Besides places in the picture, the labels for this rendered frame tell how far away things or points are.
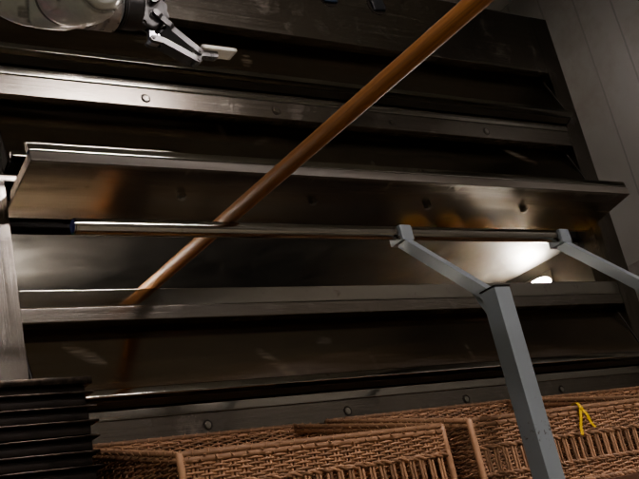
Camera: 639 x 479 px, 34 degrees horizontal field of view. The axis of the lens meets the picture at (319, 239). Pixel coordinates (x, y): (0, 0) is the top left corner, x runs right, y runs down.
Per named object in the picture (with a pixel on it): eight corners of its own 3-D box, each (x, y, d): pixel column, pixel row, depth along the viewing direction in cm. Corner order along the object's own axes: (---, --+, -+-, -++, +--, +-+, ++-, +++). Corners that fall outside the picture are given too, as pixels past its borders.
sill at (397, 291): (10, 318, 211) (9, 300, 213) (606, 300, 313) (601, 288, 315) (20, 308, 207) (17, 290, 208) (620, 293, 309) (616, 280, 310)
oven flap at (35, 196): (30, 160, 204) (3, 218, 218) (630, 194, 306) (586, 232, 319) (29, 149, 205) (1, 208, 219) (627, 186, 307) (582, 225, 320)
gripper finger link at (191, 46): (156, 6, 181) (151, 10, 180) (206, 48, 183) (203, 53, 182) (146, 18, 184) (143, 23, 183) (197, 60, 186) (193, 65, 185)
